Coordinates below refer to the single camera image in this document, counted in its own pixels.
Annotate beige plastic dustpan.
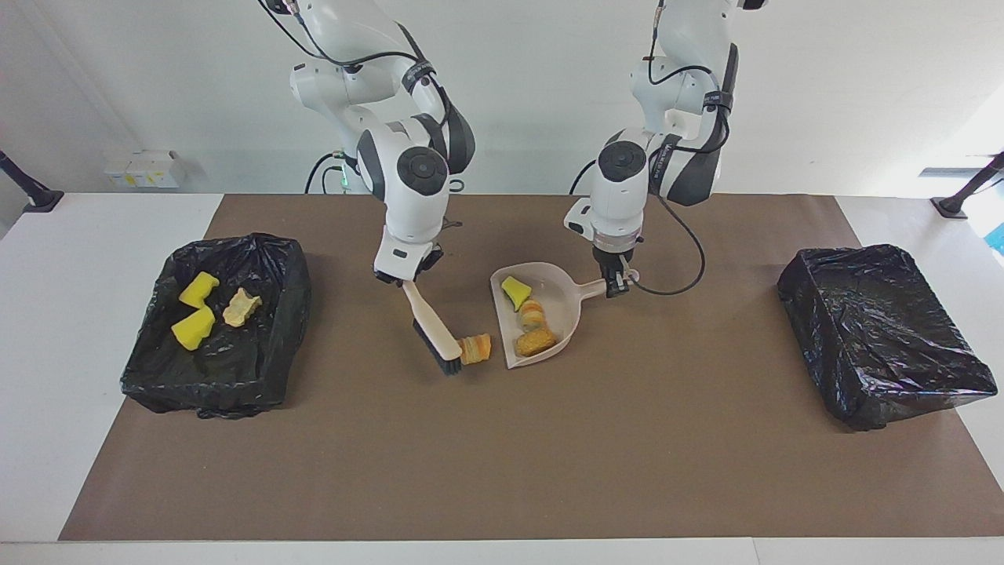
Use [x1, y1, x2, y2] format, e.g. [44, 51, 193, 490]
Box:
[490, 261, 640, 370]

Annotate beige brush black bristles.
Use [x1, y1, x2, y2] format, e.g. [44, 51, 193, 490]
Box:
[402, 280, 464, 376]

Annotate small yellow green sponge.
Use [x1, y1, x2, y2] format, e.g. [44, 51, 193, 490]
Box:
[501, 275, 533, 312]

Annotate golden brown bread roll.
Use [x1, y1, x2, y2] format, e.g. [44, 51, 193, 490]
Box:
[514, 328, 558, 358]

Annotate yellow sponge piece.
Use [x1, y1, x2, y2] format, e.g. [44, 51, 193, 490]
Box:
[171, 306, 216, 352]
[178, 272, 221, 309]

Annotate bin with black bag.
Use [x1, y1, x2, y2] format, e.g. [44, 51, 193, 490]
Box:
[120, 232, 312, 419]
[777, 244, 999, 432]

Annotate brown paper table mat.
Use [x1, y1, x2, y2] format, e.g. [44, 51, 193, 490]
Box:
[59, 194, 1004, 542]

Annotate black stand pole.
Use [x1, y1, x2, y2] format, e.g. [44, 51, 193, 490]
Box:
[930, 151, 1004, 219]
[0, 149, 65, 213]

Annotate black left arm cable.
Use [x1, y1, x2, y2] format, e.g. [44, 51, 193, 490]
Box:
[627, 0, 734, 297]

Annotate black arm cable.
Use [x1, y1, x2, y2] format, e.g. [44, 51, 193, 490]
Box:
[263, 0, 464, 236]
[627, 0, 734, 297]

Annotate black left base cable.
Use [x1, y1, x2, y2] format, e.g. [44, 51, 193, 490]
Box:
[570, 159, 602, 195]

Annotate black base cable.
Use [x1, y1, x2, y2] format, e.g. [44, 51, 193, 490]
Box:
[304, 151, 346, 195]
[570, 159, 602, 195]

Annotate black right base cable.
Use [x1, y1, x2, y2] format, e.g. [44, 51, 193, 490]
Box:
[304, 151, 346, 195]

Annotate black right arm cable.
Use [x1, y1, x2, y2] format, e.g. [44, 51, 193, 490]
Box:
[263, 0, 464, 236]

